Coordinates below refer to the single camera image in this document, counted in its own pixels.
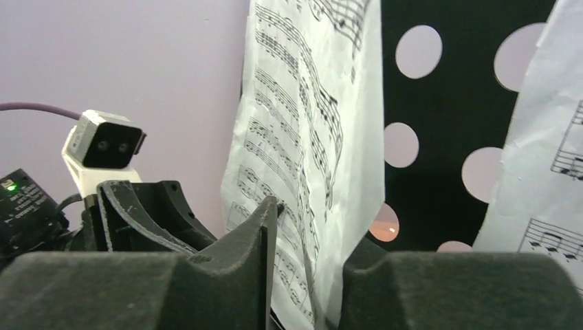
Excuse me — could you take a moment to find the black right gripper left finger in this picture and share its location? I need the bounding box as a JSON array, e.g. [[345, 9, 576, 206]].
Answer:
[[1, 197, 278, 329]]

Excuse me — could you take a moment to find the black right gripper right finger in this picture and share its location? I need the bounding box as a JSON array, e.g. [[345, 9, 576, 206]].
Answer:
[[339, 239, 582, 330]]

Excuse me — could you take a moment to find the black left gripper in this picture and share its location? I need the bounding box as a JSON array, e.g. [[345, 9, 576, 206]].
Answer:
[[68, 180, 217, 255]]

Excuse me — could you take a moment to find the sheet music page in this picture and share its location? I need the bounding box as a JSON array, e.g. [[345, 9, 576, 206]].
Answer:
[[221, 1, 385, 329], [473, 1, 582, 290]]

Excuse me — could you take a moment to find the black folding music stand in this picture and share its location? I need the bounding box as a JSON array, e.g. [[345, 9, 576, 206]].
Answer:
[[375, 1, 553, 251]]

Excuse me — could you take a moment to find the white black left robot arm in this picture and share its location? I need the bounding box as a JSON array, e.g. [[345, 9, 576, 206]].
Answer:
[[1, 169, 217, 268]]

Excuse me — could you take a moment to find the pink translucent plastic case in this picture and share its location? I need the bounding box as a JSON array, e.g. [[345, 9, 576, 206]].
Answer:
[[369, 203, 399, 242]]

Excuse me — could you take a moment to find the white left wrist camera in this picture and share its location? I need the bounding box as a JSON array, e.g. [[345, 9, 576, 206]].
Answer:
[[61, 109, 146, 199]]

